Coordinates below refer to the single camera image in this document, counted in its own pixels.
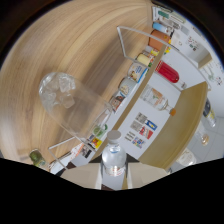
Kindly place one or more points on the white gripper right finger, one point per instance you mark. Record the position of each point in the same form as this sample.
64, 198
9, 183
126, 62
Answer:
145, 173

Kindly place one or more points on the clear bottle with white cap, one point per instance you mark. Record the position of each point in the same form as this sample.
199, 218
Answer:
114, 156

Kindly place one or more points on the white rack with wooden shelves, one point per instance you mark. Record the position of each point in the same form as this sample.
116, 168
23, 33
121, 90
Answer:
180, 126

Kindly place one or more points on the light blue cup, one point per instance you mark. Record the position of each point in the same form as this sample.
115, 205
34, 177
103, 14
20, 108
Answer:
161, 27

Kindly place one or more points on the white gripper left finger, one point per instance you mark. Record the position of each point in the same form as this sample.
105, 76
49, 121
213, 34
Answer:
85, 175

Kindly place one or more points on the clear jar with cork lid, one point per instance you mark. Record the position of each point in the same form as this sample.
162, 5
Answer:
203, 137

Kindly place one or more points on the measuring cup with limes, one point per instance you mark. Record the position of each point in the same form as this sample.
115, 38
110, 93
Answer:
37, 158

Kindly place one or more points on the orange pot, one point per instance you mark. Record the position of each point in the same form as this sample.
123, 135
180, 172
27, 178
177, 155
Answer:
159, 39

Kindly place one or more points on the clear glass with ice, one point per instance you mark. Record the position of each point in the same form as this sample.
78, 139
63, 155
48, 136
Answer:
70, 106

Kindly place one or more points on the white blue round tub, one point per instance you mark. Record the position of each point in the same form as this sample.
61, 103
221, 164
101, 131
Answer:
137, 72

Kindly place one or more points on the clear bottle with orange cap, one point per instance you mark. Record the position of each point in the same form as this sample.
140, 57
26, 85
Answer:
155, 98

